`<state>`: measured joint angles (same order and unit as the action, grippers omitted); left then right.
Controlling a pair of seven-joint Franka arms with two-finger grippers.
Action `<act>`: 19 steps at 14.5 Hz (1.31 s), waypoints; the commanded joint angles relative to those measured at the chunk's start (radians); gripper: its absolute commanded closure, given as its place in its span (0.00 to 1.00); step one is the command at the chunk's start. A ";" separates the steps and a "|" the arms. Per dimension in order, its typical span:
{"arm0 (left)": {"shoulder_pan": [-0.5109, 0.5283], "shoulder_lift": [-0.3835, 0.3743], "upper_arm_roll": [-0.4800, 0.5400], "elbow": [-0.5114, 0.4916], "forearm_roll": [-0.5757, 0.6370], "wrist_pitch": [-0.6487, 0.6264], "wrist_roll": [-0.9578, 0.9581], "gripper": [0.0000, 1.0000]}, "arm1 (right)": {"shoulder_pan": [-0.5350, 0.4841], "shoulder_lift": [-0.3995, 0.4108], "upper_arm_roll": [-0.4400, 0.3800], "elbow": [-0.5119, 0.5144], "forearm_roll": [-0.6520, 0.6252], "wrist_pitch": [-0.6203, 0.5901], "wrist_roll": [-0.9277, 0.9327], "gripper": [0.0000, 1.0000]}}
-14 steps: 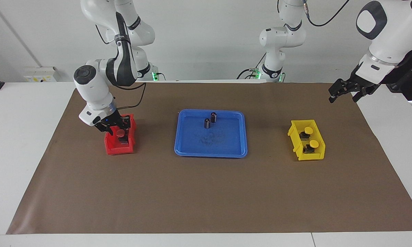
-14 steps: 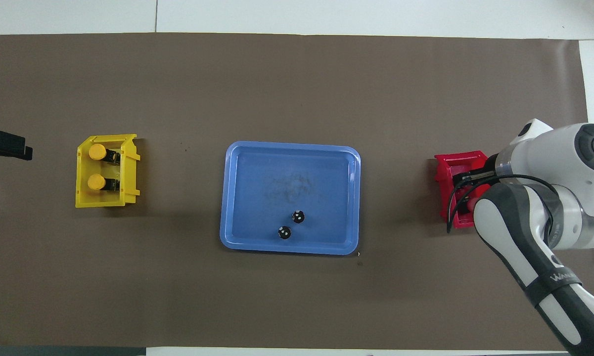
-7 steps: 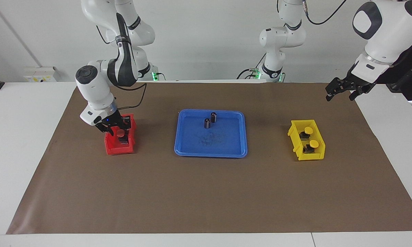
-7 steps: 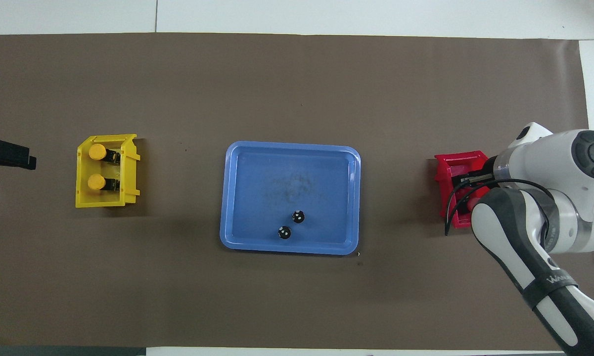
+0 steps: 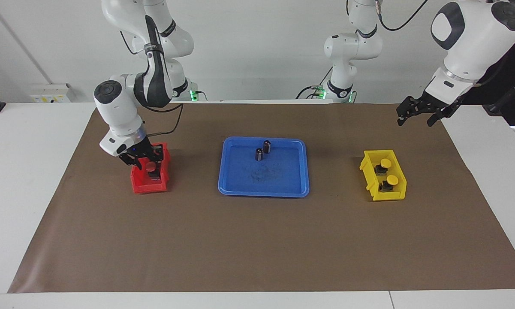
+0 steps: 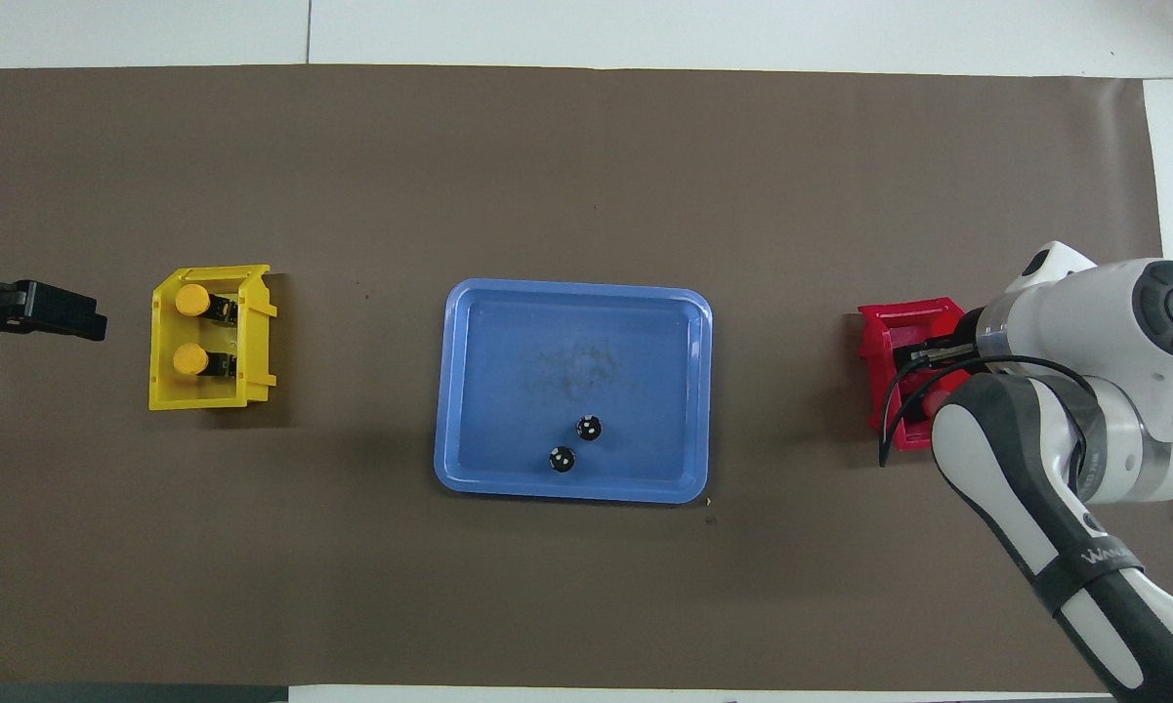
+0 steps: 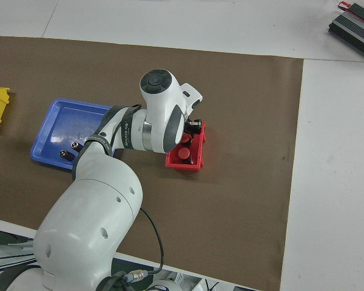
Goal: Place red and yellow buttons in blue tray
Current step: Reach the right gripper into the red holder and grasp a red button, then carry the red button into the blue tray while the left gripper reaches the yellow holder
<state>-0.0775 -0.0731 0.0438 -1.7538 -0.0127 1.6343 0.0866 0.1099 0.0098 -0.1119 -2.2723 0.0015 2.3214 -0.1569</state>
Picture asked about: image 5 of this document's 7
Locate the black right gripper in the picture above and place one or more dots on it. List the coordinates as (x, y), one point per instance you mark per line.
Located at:
(138, 151)

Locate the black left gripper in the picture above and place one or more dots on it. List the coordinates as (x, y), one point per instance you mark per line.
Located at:
(437, 105)

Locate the red push button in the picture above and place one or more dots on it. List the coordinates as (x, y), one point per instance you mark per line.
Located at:
(151, 167)

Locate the yellow push button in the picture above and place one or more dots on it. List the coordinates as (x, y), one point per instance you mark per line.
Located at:
(393, 180)
(385, 163)

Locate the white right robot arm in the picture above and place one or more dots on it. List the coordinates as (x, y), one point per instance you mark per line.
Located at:
(120, 107)

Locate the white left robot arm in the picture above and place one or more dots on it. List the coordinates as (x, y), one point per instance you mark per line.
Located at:
(471, 38)

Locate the blue plastic tray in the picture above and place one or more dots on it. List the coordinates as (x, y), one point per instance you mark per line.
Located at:
(278, 180)

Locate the red plastic bin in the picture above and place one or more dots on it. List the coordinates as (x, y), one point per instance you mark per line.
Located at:
(139, 185)

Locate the yellow plastic bin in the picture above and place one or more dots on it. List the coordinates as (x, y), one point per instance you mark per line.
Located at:
(386, 196)

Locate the black cylindrical capacitor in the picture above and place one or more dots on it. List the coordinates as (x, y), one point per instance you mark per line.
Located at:
(259, 154)
(267, 146)

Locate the brown table mat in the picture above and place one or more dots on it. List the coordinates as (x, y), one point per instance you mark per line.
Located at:
(257, 240)

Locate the white wall socket box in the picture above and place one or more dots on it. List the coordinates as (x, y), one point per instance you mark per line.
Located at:
(51, 92)

